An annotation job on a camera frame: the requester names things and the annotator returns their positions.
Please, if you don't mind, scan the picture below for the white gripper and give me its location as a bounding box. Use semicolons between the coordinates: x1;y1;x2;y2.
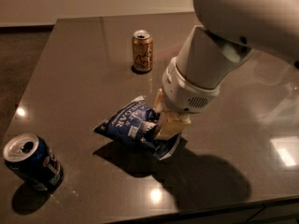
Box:
153;57;220;140

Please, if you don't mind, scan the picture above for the blue chip bag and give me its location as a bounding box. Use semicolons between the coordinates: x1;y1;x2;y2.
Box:
93;96;180;161

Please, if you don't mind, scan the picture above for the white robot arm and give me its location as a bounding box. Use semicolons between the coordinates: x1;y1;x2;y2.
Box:
154;0;299;140

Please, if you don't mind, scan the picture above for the gold soda can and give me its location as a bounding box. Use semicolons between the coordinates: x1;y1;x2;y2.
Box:
132;30;153;73

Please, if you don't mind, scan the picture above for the blue pepsi can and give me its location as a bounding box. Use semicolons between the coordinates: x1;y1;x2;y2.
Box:
3;133;64;191

